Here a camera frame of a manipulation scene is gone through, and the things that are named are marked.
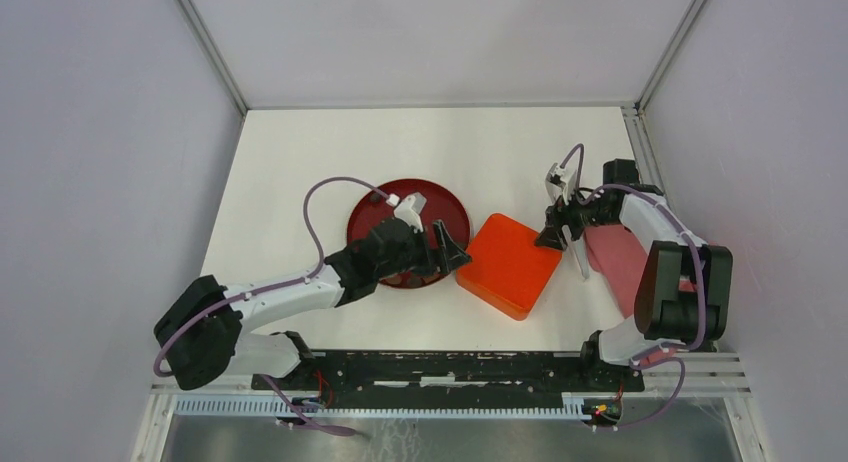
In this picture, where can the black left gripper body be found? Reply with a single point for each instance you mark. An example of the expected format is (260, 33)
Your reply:
(416, 257)

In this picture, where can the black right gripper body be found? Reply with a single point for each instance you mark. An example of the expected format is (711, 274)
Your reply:
(578, 216)

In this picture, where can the metal tongs with white handle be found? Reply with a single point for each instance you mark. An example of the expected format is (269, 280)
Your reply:
(578, 246)

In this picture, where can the round red lacquer tray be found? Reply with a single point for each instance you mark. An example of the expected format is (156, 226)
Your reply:
(441, 204)

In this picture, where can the orange box lid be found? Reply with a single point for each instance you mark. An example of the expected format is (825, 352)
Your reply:
(508, 271)

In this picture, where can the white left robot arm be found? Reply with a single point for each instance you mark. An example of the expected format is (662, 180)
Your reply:
(210, 330)

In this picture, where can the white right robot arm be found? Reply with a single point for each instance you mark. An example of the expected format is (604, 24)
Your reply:
(645, 215)

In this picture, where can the pink cloth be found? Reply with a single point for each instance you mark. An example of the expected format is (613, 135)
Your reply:
(623, 267)

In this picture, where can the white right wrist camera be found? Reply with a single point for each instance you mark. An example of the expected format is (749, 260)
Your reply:
(559, 183)

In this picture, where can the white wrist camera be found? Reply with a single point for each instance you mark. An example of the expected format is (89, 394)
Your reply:
(408, 209)
(559, 183)

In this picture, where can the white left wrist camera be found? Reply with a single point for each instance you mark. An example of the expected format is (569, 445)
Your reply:
(408, 209)

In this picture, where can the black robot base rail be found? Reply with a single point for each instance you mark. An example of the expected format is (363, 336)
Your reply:
(379, 379)

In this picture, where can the white cable duct strip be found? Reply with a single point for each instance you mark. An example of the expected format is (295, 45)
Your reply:
(573, 409)

